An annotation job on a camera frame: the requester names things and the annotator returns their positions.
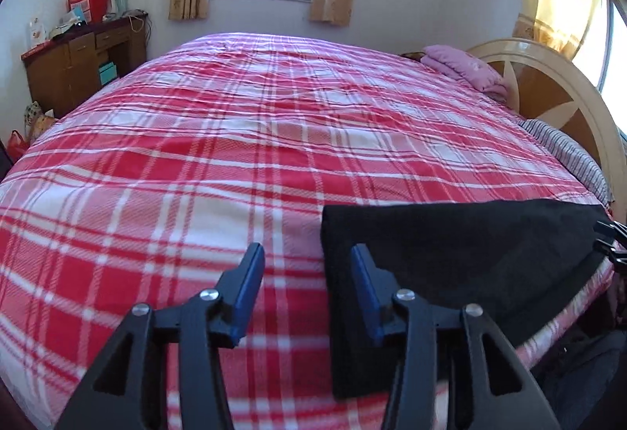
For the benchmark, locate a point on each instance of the red plaid bed blanket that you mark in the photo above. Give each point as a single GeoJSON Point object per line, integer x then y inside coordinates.
{"type": "Point", "coordinates": [196, 165]}

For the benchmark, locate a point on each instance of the wooden desk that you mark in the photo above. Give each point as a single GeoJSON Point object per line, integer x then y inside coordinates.
{"type": "Point", "coordinates": [54, 72]}

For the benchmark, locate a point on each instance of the colourful patterned bag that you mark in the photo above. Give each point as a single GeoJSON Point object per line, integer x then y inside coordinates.
{"type": "Point", "coordinates": [39, 122]}

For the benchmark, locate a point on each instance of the teal box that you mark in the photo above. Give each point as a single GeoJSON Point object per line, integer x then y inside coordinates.
{"type": "Point", "coordinates": [108, 73]}

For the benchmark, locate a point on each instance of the dark backpack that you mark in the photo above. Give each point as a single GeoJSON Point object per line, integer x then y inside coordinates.
{"type": "Point", "coordinates": [583, 381]}

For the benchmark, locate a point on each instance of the red plastic bag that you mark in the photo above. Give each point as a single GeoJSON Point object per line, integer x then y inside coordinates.
{"type": "Point", "coordinates": [17, 147]}

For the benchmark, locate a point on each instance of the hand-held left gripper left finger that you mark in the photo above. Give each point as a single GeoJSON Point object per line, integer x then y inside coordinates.
{"type": "Point", "coordinates": [245, 293]}

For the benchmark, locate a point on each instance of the cream and wood headboard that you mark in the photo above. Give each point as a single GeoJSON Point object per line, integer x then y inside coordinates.
{"type": "Point", "coordinates": [539, 82]}

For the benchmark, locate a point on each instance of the black pants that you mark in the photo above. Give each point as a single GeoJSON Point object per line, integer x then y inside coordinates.
{"type": "Point", "coordinates": [465, 253]}

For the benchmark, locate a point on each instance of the striped pillow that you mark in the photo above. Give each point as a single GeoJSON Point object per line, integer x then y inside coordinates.
{"type": "Point", "coordinates": [573, 155]}

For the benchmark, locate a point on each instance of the pink folded quilt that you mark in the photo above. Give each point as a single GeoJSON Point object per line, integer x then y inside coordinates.
{"type": "Point", "coordinates": [460, 65]}

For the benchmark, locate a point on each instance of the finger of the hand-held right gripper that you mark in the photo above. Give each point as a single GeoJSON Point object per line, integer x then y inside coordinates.
{"type": "Point", "coordinates": [612, 228]}
{"type": "Point", "coordinates": [612, 249]}

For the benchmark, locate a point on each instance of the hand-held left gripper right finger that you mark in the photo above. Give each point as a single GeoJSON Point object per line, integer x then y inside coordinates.
{"type": "Point", "coordinates": [365, 293]}

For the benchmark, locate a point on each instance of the large side window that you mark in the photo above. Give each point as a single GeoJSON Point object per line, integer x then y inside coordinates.
{"type": "Point", "coordinates": [612, 52]}

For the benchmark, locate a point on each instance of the red gift bag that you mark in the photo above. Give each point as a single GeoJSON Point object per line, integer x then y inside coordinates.
{"type": "Point", "coordinates": [88, 3]}

